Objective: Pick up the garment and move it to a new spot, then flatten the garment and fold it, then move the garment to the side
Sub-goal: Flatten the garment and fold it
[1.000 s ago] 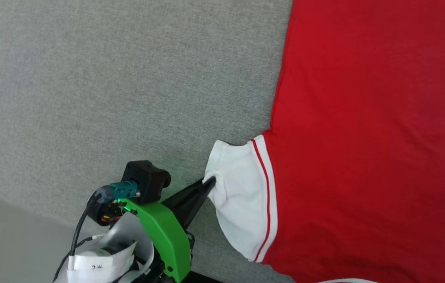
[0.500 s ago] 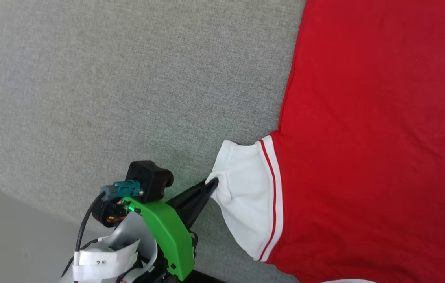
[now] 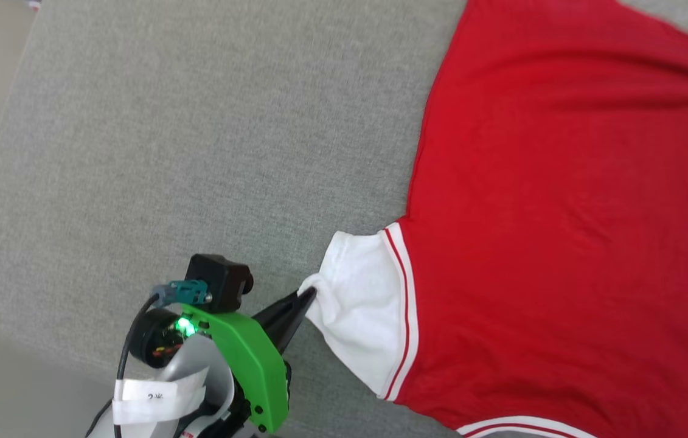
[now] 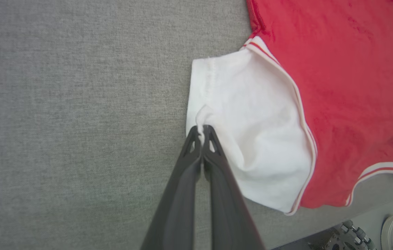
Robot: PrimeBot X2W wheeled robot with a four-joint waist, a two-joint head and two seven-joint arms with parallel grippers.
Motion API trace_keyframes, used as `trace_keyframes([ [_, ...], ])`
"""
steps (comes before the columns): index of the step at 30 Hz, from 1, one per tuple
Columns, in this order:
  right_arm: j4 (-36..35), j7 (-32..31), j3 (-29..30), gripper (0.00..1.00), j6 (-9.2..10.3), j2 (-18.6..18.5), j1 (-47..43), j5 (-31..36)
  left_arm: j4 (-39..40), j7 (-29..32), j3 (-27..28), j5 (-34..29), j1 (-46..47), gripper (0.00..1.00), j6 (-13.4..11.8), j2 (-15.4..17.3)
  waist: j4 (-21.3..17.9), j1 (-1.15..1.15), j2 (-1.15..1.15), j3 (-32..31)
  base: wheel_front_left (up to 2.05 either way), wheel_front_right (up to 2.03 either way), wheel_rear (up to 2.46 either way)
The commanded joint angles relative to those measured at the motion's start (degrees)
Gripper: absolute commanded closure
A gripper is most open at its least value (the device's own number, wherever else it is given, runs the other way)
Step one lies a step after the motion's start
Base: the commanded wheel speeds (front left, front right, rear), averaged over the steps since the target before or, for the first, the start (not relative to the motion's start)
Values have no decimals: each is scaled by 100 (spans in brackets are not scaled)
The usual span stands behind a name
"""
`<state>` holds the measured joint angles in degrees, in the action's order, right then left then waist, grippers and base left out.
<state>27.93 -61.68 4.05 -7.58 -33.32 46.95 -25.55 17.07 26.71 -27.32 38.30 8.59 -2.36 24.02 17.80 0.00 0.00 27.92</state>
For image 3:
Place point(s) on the red and white jersey shirt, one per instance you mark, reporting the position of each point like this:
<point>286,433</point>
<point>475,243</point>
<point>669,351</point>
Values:
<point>562,213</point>

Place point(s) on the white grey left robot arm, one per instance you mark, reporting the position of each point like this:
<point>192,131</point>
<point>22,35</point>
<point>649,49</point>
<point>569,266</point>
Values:
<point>204,371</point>

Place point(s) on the white paper label tag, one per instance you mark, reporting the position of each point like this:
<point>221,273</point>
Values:
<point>158,398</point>

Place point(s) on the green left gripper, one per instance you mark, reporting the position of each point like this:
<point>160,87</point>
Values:
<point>252,365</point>

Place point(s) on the grey fabric sofa cushion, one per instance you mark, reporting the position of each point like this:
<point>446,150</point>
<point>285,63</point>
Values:
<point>198,152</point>

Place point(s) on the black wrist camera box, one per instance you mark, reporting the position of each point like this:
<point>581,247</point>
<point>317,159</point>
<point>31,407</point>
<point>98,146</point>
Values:
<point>219,281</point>

